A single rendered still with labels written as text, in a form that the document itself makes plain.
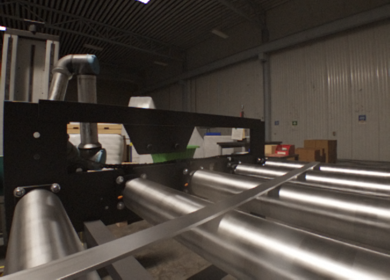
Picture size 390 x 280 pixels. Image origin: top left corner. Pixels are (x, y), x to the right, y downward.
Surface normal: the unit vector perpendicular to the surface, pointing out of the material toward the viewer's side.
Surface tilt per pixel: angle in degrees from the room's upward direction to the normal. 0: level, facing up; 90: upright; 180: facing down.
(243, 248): 65
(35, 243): 14
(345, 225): 93
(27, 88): 90
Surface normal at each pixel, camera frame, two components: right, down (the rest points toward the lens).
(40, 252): -0.11, -0.99
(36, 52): 0.52, 0.00
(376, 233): -0.75, 0.14
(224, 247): -0.73, -0.25
